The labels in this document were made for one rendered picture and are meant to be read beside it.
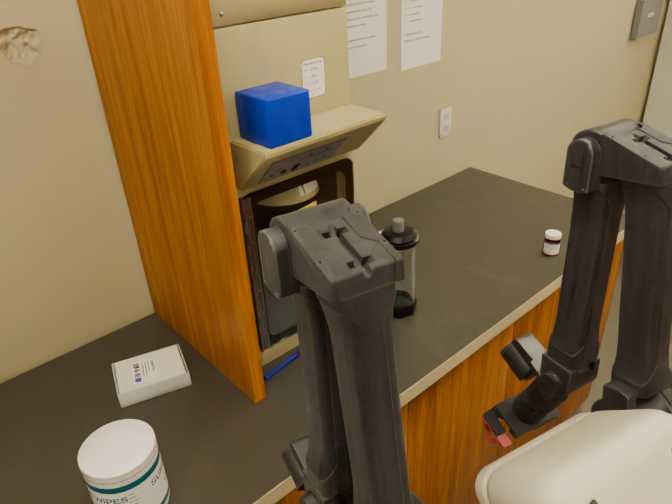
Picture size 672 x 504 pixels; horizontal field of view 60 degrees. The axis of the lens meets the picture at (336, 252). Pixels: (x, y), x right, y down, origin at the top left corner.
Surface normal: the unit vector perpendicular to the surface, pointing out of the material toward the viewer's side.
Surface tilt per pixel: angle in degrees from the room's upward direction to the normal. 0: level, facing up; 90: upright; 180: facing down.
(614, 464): 25
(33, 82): 90
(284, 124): 90
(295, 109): 90
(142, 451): 0
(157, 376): 0
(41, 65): 90
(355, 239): 12
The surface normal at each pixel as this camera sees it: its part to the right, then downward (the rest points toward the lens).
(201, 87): -0.74, 0.37
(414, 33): 0.67, 0.35
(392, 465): 0.48, 0.26
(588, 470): 0.04, -0.78
